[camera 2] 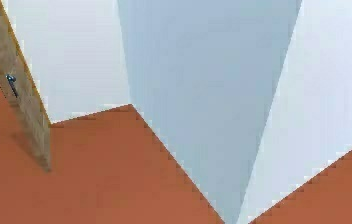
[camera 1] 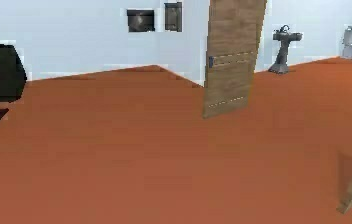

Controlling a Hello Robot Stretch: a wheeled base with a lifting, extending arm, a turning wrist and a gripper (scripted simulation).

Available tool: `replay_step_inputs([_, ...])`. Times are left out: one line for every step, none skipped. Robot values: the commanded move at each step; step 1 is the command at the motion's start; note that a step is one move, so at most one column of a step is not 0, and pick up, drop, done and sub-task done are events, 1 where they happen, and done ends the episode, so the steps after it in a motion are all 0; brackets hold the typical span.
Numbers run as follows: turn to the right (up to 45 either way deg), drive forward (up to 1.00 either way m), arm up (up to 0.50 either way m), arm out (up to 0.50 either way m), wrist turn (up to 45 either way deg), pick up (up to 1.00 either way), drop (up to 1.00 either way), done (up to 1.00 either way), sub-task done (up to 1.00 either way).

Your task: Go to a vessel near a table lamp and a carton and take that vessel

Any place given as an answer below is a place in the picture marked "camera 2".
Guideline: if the brown wooden room door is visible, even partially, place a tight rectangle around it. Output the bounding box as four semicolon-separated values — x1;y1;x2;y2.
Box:
0;0;53;173

